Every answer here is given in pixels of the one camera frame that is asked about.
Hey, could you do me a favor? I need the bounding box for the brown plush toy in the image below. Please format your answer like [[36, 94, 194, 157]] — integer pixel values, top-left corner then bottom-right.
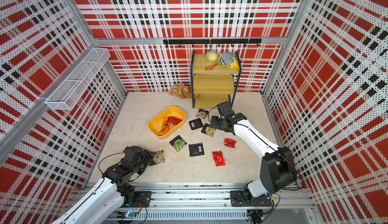
[[169, 82, 197, 99]]

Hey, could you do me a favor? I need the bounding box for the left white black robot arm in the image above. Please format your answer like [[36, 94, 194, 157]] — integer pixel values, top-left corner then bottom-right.
[[53, 146, 154, 224]]

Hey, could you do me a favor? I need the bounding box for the black green label tea bag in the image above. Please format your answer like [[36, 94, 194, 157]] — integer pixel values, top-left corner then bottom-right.
[[169, 135, 187, 152]]

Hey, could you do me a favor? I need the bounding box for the white wire mesh basket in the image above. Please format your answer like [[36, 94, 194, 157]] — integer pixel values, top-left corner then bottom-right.
[[45, 48, 110, 110]]

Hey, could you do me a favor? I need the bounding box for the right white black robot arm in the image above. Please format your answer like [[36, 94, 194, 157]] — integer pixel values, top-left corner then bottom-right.
[[210, 101, 298, 206]]

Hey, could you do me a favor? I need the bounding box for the orange tea bag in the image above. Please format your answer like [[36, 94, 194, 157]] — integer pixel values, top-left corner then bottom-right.
[[159, 117, 170, 135]]

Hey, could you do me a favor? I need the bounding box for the black beige label tea bag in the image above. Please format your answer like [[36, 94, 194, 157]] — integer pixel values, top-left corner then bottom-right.
[[150, 150, 165, 166]]

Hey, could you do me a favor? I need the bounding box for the wooden black frame shelf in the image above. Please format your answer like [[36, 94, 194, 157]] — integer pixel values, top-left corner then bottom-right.
[[190, 52, 242, 110]]

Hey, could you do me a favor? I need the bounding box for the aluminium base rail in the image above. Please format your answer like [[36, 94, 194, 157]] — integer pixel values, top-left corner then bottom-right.
[[60, 182, 316, 222]]

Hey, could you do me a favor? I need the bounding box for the red tea bag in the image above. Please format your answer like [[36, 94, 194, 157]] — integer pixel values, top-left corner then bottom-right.
[[212, 151, 225, 166], [167, 117, 182, 126], [224, 138, 236, 148]]

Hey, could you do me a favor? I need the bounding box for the yellow plastic storage box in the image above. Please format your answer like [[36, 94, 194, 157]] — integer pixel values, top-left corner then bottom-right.
[[148, 106, 186, 140]]

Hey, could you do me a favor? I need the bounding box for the orange ring toy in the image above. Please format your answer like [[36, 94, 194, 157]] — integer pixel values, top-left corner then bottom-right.
[[205, 63, 219, 70]]

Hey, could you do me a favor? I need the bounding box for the grey plush toy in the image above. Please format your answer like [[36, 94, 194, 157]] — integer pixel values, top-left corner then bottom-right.
[[220, 52, 239, 68]]

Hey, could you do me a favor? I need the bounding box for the small brown tea bag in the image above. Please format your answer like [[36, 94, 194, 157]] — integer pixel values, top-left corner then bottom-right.
[[196, 109, 209, 119]]

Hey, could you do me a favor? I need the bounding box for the black gold label tea bag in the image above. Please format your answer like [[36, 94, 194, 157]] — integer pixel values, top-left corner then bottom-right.
[[201, 124, 216, 137]]

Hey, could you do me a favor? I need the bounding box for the green circuit board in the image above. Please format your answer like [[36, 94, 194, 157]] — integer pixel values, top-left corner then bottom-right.
[[117, 211, 137, 220]]

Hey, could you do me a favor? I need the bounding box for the black hook rail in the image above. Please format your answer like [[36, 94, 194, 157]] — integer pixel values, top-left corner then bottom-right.
[[163, 38, 262, 46]]

